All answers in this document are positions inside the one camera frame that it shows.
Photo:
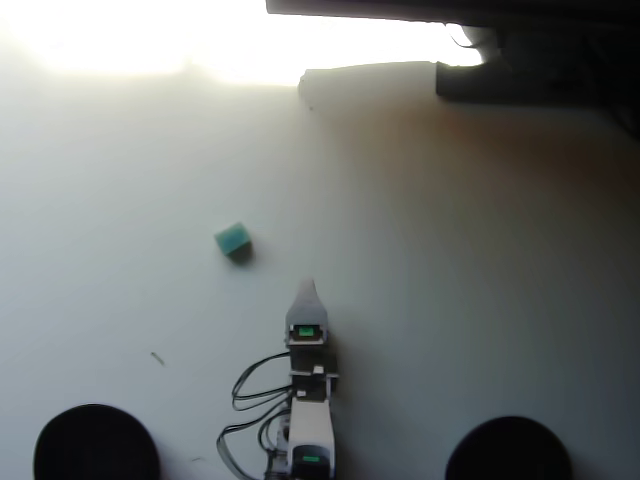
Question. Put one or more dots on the black round bowl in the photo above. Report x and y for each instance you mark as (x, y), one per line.
(95, 445)
(507, 450)

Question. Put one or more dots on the white Koch robot arm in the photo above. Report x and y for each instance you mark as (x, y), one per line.
(310, 425)

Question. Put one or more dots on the dark rectangular box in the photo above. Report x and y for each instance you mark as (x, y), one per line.
(540, 70)

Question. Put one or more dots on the gripper with black motor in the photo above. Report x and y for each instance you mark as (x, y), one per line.
(314, 357)

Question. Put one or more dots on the small green scrap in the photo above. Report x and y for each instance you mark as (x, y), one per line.
(158, 358)

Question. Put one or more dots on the blue foam cube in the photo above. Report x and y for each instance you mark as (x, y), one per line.
(231, 241)

